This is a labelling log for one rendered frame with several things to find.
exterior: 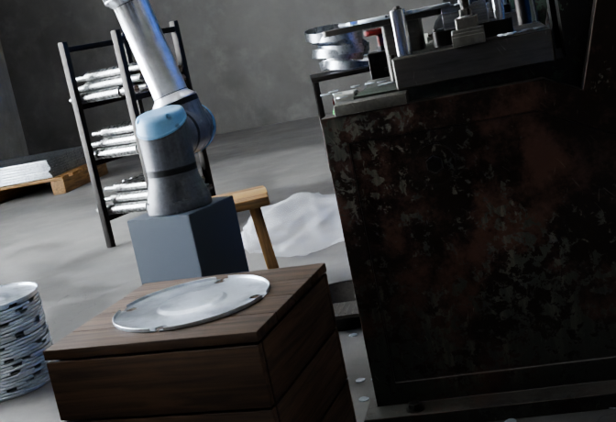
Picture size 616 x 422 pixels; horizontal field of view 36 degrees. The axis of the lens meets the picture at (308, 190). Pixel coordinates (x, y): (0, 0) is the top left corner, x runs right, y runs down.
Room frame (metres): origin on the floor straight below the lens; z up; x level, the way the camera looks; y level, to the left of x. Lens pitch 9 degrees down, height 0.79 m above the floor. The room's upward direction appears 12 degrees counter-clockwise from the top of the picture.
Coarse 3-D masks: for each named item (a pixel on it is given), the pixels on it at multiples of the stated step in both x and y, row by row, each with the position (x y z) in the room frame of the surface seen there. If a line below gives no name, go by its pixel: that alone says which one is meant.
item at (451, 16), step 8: (480, 0) 1.94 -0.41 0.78; (448, 8) 1.95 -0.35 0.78; (456, 8) 1.95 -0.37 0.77; (472, 8) 1.94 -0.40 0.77; (480, 8) 1.94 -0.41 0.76; (448, 16) 1.96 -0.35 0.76; (456, 16) 1.95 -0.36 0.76; (480, 16) 1.94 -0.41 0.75; (488, 16) 1.96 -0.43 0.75; (448, 24) 1.96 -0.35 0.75
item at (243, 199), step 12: (240, 192) 3.03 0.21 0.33; (252, 192) 2.97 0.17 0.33; (264, 192) 2.92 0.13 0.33; (240, 204) 2.84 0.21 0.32; (252, 204) 2.85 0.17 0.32; (264, 204) 2.85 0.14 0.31; (252, 216) 2.87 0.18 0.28; (264, 228) 2.87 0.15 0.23; (264, 240) 2.86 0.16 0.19; (264, 252) 2.86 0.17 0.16; (276, 264) 2.86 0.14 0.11
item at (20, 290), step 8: (0, 288) 2.71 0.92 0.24; (8, 288) 2.68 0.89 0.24; (16, 288) 2.66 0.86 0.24; (24, 288) 2.64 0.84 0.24; (0, 296) 2.56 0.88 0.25; (8, 296) 2.57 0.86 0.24; (16, 296) 2.55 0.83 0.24; (24, 296) 2.51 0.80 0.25; (0, 304) 2.50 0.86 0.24; (8, 304) 2.47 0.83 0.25
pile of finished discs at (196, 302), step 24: (168, 288) 1.82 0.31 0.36; (192, 288) 1.80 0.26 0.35; (216, 288) 1.76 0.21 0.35; (240, 288) 1.73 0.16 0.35; (264, 288) 1.69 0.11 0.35; (120, 312) 1.73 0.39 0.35; (144, 312) 1.70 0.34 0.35; (168, 312) 1.65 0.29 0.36; (192, 312) 1.63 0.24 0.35; (216, 312) 1.60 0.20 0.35
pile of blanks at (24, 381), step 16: (16, 304) 2.49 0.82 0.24; (32, 304) 2.54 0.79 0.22; (0, 320) 2.45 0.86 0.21; (16, 320) 2.48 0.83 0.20; (32, 320) 2.52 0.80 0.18; (0, 336) 2.45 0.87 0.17; (16, 336) 2.47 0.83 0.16; (32, 336) 2.53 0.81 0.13; (48, 336) 2.58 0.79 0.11; (0, 352) 2.44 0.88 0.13; (16, 352) 2.46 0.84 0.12; (32, 352) 2.50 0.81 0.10; (0, 368) 2.44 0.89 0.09; (16, 368) 2.46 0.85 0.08; (32, 368) 2.48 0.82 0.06; (0, 384) 2.44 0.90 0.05; (16, 384) 2.45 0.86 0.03; (32, 384) 2.48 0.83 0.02; (0, 400) 2.43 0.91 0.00
